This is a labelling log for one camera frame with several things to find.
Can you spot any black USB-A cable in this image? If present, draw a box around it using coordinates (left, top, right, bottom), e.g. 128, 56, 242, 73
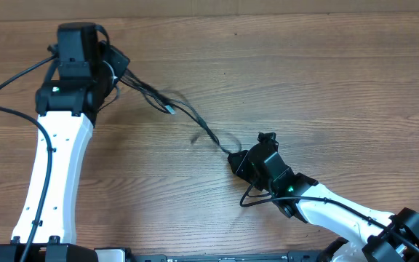
120, 68, 243, 156

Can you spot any black USB-C cable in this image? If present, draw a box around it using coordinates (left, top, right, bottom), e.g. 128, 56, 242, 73
98, 68, 196, 116

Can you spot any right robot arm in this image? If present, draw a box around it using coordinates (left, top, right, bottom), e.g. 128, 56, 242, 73
228, 132, 419, 261

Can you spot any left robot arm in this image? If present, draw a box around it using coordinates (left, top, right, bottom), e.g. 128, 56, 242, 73
0, 22, 133, 261

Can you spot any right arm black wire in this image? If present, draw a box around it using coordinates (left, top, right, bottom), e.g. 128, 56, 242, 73
239, 178, 419, 262

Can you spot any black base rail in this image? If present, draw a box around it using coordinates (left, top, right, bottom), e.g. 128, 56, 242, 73
92, 247, 341, 262

